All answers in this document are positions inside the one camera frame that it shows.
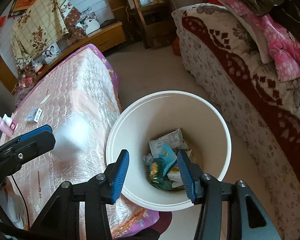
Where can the white Caltrate pill bottle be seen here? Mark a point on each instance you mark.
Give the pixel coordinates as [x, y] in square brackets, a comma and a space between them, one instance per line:
[9, 122]

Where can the framed couple photo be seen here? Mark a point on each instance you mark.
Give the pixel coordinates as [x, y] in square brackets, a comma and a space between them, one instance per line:
[51, 53]

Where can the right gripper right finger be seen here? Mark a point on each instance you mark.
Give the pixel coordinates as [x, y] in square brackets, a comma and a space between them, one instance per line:
[247, 218]

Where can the white printed carton box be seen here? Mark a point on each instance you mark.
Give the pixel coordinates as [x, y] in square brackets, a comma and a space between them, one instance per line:
[173, 139]

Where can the cream plastic trash bin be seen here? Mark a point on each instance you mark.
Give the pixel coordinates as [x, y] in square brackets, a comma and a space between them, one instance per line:
[153, 130]

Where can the wooden sideboard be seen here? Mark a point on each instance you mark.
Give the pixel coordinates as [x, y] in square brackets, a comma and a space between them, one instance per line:
[104, 39]

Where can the floral covered sofa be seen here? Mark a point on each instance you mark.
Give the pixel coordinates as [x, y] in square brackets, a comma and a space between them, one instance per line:
[221, 55]

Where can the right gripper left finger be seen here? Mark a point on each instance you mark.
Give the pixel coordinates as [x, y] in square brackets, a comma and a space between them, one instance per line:
[59, 218]

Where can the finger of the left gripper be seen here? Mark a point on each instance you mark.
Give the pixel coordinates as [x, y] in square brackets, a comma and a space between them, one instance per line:
[41, 137]
[11, 162]

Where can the white green plastic bag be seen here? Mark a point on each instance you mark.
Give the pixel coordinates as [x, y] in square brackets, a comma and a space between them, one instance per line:
[72, 138]

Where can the wooden chair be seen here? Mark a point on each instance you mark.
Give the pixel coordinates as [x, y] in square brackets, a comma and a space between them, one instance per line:
[154, 20]

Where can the blue snack packet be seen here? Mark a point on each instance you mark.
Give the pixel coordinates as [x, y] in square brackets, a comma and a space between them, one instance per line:
[166, 159]

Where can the small blue white box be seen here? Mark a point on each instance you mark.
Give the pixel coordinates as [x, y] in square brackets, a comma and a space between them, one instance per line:
[34, 115]

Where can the pink spotted blanket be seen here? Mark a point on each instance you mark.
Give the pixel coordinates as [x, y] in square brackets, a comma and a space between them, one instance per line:
[281, 46]

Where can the brown jacket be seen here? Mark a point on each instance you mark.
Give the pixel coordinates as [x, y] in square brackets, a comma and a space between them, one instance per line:
[283, 12]

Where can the pink thermos bottle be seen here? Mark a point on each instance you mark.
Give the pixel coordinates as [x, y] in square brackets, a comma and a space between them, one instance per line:
[5, 128]

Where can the floral checked hanging cloth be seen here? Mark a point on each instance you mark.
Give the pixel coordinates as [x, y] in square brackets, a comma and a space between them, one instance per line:
[43, 24]

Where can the dark green snack packet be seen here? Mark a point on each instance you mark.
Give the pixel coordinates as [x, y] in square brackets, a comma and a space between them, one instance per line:
[157, 178]

